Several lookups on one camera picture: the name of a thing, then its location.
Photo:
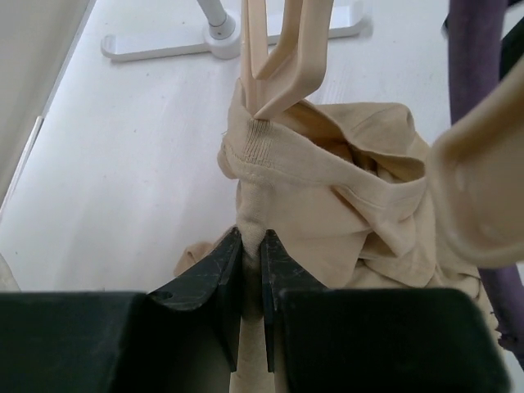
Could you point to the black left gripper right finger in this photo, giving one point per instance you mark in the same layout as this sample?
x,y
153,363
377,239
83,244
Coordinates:
x,y
319,339

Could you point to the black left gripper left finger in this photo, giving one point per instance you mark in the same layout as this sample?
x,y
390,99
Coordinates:
x,y
182,337

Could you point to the silver white clothes rack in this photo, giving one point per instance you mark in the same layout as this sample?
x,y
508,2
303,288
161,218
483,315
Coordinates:
x,y
222,41

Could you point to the beige t shirt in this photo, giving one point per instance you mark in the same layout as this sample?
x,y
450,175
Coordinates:
x,y
344,188

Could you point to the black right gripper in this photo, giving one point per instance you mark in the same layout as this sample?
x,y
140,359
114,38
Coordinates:
x,y
478,50

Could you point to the beige wooden hanger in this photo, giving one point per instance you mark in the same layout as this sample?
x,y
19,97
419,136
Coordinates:
x,y
274,80

